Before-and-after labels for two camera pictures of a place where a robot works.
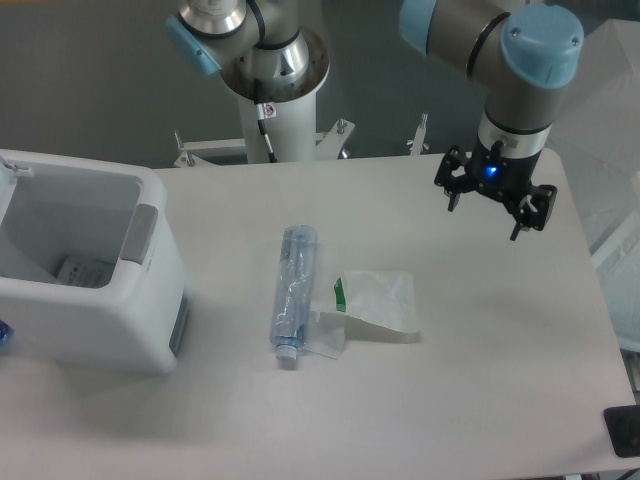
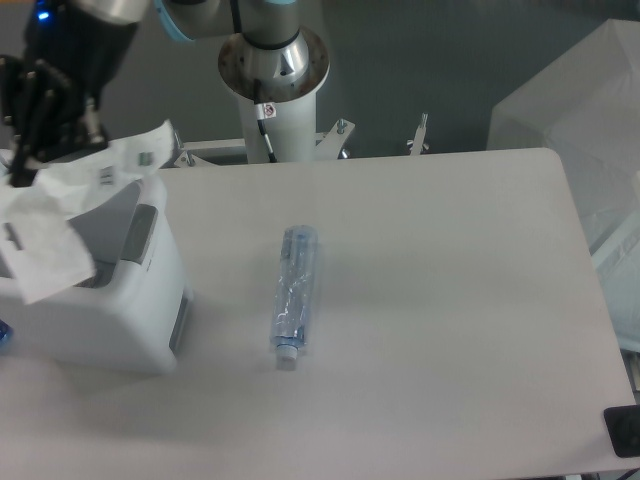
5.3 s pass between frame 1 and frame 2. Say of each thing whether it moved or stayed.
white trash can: stayed
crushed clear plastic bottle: stayed
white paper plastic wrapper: moved
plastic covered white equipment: stayed
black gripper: moved
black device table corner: stayed
